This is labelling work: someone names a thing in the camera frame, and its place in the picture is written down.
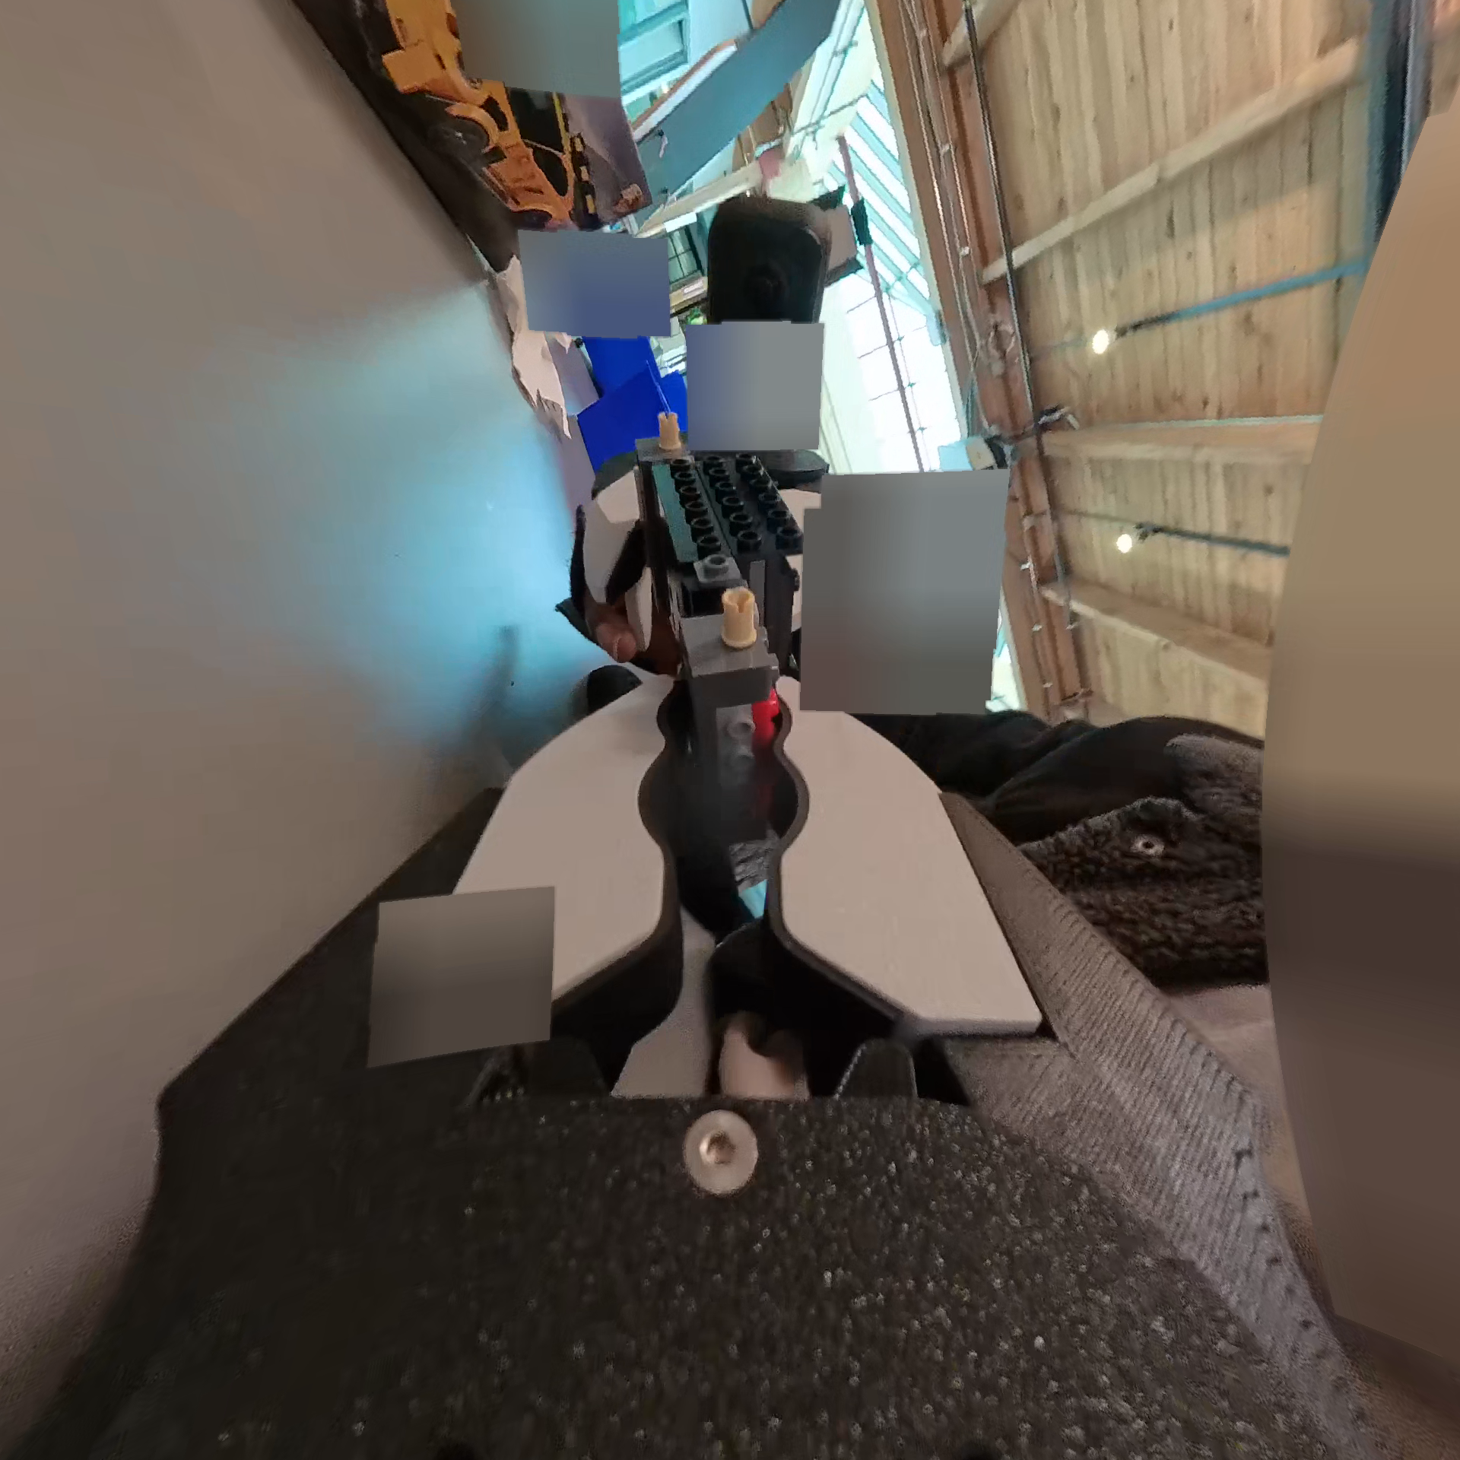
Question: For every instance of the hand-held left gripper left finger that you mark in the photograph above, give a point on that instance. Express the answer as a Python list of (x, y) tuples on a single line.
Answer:
[(571, 844)]

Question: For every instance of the black grey toy brick model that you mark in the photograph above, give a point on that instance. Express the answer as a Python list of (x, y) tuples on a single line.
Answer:
[(730, 514)]

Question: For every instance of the dark fleece jacket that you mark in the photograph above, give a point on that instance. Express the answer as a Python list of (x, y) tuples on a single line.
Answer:
[(1141, 868)]

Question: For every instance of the blue ceiling pipe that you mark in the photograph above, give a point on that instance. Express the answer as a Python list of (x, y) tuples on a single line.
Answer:
[(1255, 291)]

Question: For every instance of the ceiling spotlight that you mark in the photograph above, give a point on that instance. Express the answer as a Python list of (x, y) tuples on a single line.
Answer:
[(1101, 340), (1127, 543)]

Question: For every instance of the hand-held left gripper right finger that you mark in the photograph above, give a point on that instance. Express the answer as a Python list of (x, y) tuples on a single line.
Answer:
[(901, 891)]

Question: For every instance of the person's right hand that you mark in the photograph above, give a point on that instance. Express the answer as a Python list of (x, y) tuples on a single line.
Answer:
[(623, 642)]

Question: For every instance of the toy box with yellow vehicle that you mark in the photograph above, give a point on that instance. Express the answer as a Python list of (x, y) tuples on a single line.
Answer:
[(513, 154)]

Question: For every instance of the blue plastic bin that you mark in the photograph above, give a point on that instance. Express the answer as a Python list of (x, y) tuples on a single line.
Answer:
[(623, 411)]

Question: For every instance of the white crumpled paper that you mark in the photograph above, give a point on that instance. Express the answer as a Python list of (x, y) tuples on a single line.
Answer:
[(543, 366)]

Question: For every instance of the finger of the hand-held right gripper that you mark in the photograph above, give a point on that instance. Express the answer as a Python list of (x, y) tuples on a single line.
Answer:
[(612, 536)]

